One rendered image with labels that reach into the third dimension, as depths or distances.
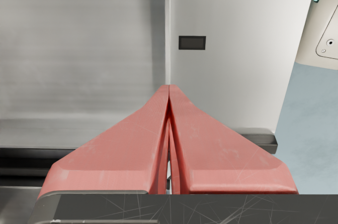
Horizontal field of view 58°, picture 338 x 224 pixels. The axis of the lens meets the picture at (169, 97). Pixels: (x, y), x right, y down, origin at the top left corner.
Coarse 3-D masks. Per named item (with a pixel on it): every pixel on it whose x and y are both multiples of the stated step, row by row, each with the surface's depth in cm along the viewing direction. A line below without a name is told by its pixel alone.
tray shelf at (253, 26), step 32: (192, 0) 31; (224, 0) 31; (256, 0) 30; (288, 0) 30; (192, 32) 33; (224, 32) 33; (256, 32) 32; (288, 32) 32; (192, 64) 35; (224, 64) 35; (256, 64) 35; (288, 64) 35; (192, 96) 38; (224, 96) 38; (256, 96) 37; (256, 128) 40
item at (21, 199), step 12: (0, 180) 44; (12, 180) 44; (24, 180) 44; (36, 180) 44; (168, 180) 44; (0, 192) 50; (12, 192) 50; (24, 192) 50; (36, 192) 50; (168, 192) 43; (0, 204) 52; (12, 204) 52; (24, 204) 52; (0, 216) 54; (12, 216) 54; (24, 216) 54
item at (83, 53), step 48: (0, 0) 31; (48, 0) 31; (96, 0) 31; (144, 0) 31; (0, 48) 34; (48, 48) 34; (96, 48) 34; (144, 48) 34; (0, 96) 38; (48, 96) 38; (96, 96) 38; (144, 96) 38; (0, 144) 39; (48, 144) 39
